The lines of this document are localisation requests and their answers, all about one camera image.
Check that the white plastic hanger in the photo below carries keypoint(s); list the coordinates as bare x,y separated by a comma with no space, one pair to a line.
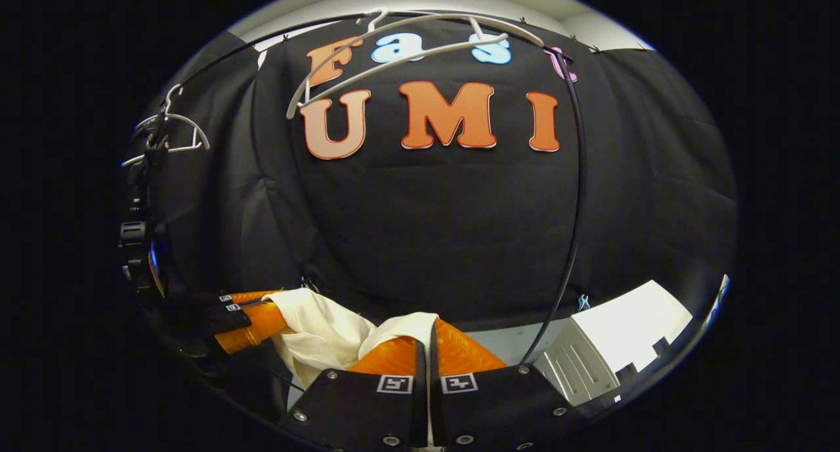
394,61
197,127

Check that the cream button shirt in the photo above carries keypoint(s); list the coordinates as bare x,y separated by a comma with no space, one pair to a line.
315,327

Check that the black clothes rail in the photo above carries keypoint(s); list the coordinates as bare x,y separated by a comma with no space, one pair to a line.
580,196

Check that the black backdrop cloth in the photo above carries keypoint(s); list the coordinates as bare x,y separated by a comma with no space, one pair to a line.
459,229

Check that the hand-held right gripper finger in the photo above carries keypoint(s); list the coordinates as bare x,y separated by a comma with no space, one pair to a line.
420,399
436,399

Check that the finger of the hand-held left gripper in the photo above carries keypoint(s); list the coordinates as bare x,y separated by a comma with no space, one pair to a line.
256,324
252,296

